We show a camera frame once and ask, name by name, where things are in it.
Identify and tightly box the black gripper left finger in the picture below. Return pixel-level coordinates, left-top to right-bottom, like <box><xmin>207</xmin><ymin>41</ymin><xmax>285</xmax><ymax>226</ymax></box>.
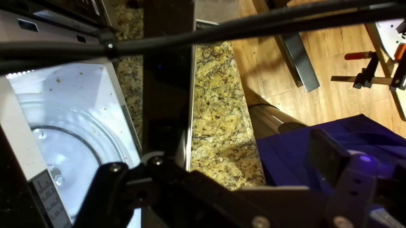
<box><xmin>73</xmin><ymin>152</ymin><xmax>271</xmax><ymax>228</ymax></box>

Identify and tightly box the stainless steel microwave body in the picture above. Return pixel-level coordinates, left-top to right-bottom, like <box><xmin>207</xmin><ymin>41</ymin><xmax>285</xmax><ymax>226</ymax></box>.
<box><xmin>0</xmin><ymin>0</ymin><xmax>143</xmax><ymax>228</ymax></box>

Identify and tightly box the orange handled bar clamp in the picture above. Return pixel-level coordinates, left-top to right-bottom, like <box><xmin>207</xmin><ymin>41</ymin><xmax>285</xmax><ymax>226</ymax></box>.
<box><xmin>331</xmin><ymin>45</ymin><xmax>406</xmax><ymax>90</ymax></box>

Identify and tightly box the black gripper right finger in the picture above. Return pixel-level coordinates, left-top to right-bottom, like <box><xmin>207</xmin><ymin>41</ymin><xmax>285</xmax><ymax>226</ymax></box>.
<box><xmin>239</xmin><ymin>131</ymin><xmax>406</xmax><ymax>228</ymax></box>

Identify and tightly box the grey metal stand leg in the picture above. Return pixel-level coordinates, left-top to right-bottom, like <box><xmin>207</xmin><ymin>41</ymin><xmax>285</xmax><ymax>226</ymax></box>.
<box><xmin>251</xmin><ymin>0</ymin><xmax>320</xmax><ymax>94</ymax></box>

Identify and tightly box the glass microwave turntable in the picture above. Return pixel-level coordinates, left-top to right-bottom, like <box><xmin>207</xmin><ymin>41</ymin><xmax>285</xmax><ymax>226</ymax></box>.
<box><xmin>22</xmin><ymin>102</ymin><xmax>128</xmax><ymax>221</ymax></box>

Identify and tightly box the black cable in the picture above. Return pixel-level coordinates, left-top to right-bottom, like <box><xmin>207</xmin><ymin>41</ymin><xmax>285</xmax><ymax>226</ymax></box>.
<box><xmin>0</xmin><ymin>0</ymin><xmax>406</xmax><ymax>74</ymax></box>

